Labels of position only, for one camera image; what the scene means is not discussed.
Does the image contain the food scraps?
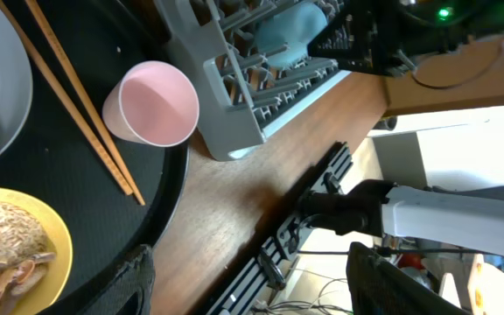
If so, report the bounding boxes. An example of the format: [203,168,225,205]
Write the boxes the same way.
[0,202,56,314]

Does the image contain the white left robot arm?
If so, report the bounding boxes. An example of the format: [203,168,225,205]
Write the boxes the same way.
[203,180,504,314]

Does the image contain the wooden chopstick left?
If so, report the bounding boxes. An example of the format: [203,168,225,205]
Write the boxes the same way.
[0,0,133,195]

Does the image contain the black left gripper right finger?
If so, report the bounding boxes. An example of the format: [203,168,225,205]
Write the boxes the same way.
[346,242,468,315]

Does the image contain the grey dishwasher rack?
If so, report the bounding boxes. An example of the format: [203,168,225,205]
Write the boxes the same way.
[155,0,348,162]

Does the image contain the pink cup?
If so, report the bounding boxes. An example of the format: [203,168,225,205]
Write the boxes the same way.
[101,60,200,147]

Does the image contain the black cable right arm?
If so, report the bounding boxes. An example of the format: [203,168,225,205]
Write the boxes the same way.
[410,38,504,91]

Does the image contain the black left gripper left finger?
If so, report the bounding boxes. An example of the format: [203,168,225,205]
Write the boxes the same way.
[78,245,155,315]

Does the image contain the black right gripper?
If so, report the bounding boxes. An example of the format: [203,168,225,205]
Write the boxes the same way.
[307,0,416,77]

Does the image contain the light blue cup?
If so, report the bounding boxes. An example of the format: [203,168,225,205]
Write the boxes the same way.
[255,1,327,68]

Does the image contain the yellow bowl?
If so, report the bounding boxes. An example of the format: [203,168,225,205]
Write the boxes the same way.
[0,188,73,315]

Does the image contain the black slotted rail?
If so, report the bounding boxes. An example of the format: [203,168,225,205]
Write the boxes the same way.
[195,142,353,314]

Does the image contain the round black tray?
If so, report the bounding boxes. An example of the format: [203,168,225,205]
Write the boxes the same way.
[0,0,188,314]

